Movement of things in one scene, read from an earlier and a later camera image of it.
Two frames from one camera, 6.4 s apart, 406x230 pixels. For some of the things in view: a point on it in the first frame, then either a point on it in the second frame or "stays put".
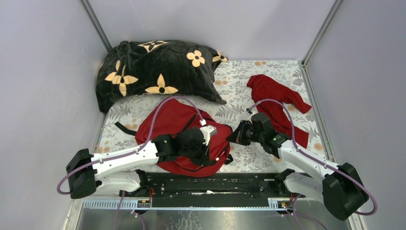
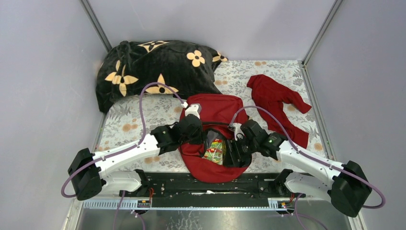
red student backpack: [170, 117] → [216, 111]
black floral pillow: [178, 68] stays put
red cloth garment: [264, 88] stays put
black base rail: [212, 189] stays put
